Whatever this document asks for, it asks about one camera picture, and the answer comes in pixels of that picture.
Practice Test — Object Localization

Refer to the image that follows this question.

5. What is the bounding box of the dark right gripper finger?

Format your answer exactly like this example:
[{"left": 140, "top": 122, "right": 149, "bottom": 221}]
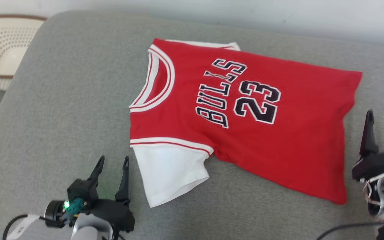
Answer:
[{"left": 359, "top": 110, "right": 380, "bottom": 158}]

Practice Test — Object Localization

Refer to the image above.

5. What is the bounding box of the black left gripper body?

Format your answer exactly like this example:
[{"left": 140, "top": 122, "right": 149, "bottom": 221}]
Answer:
[{"left": 85, "top": 198, "right": 135, "bottom": 233}]

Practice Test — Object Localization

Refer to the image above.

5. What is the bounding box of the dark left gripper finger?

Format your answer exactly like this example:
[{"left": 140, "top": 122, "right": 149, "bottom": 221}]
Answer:
[
  {"left": 88, "top": 155, "right": 105, "bottom": 183},
  {"left": 115, "top": 156, "right": 131, "bottom": 204}
]

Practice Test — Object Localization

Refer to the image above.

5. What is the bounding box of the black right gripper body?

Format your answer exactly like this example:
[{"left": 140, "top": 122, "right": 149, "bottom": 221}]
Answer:
[{"left": 352, "top": 151, "right": 384, "bottom": 183}]

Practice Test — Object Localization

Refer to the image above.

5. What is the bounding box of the red Bulls 23 jersey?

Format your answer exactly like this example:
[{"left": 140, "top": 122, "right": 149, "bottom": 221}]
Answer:
[{"left": 128, "top": 37, "right": 363, "bottom": 208}]

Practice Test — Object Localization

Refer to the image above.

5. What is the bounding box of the cream perforated laundry basket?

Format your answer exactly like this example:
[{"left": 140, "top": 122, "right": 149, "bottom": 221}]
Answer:
[{"left": 0, "top": 14, "right": 48, "bottom": 91}]

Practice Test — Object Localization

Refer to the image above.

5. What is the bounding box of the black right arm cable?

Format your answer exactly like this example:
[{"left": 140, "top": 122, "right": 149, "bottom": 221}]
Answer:
[{"left": 315, "top": 222, "right": 384, "bottom": 240}]

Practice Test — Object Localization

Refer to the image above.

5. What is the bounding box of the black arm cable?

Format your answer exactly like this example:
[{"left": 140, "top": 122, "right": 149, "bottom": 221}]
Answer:
[
  {"left": 315, "top": 222, "right": 384, "bottom": 240},
  {"left": 2, "top": 214, "right": 47, "bottom": 240}
]

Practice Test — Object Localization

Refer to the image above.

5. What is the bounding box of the white cable label tag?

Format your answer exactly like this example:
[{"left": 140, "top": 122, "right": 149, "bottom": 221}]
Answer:
[{"left": 7, "top": 214, "right": 41, "bottom": 240}]

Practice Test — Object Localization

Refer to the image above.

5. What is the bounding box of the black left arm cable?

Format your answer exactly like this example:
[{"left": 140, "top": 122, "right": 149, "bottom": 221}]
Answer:
[{"left": 2, "top": 214, "right": 47, "bottom": 240}]

